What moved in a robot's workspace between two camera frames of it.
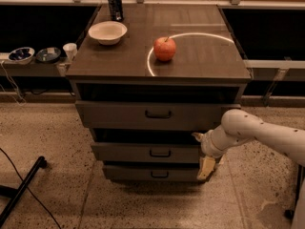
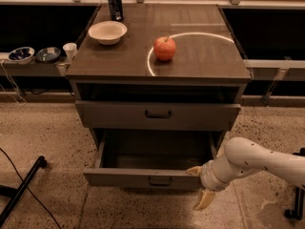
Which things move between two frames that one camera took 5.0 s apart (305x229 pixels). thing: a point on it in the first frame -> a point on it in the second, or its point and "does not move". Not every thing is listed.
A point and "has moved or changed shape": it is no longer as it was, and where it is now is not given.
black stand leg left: (8, 192) does not move
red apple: (165, 49) does not move
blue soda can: (115, 5) does not move
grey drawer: (132, 152) has moved or changed shape
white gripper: (206, 146) -> (209, 176)
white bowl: (108, 32) does not move
